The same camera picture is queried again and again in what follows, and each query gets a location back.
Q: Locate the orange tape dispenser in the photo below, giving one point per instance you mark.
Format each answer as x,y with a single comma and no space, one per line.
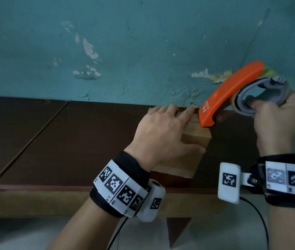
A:
228,91

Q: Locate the person's left little finger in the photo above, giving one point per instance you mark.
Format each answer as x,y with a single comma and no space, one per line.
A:
154,109

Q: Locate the clear packing tape roll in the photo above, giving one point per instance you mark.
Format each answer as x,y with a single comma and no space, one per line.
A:
280,88

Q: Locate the person's left hand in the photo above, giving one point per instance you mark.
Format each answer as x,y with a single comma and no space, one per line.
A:
155,135

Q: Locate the person's right hand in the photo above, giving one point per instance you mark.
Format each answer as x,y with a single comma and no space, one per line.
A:
277,124

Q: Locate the wooden table leg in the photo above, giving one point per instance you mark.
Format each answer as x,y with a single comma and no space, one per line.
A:
177,229

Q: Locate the person's right forearm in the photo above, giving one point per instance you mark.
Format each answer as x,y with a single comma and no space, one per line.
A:
291,229

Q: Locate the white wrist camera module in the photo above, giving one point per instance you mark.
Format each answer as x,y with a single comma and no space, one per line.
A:
152,203
229,182

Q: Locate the brown cardboard box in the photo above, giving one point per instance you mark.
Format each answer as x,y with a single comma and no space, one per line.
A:
197,137

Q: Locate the person's left middle finger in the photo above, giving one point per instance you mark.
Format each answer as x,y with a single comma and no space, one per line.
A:
172,109

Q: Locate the person's right thumb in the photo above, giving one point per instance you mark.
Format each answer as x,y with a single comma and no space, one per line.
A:
256,103

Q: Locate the black marker wristband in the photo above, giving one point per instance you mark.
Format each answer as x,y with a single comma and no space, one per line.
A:
285,179
121,184

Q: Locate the person's left forearm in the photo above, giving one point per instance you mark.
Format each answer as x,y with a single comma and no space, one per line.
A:
87,229

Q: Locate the person's left thumb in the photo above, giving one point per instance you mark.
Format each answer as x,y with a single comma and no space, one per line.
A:
193,150

